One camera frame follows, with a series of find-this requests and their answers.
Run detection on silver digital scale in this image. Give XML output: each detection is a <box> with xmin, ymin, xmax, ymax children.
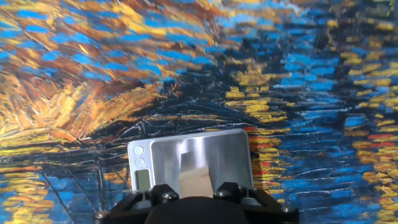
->
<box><xmin>127</xmin><ymin>128</ymin><xmax>254</xmax><ymax>202</ymax></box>

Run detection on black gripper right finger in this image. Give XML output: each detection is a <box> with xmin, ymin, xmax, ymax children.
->
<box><xmin>213</xmin><ymin>182</ymin><xmax>300</xmax><ymax>224</ymax></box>

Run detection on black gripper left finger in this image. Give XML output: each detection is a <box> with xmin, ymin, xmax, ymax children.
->
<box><xmin>93</xmin><ymin>183</ymin><xmax>180</xmax><ymax>224</ymax></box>

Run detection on small wooden cube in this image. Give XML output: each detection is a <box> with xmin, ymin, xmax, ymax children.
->
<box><xmin>178</xmin><ymin>166</ymin><xmax>215</xmax><ymax>199</ymax></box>

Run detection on starry night print tablecloth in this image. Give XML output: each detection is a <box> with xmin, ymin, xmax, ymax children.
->
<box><xmin>0</xmin><ymin>0</ymin><xmax>398</xmax><ymax>224</ymax></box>

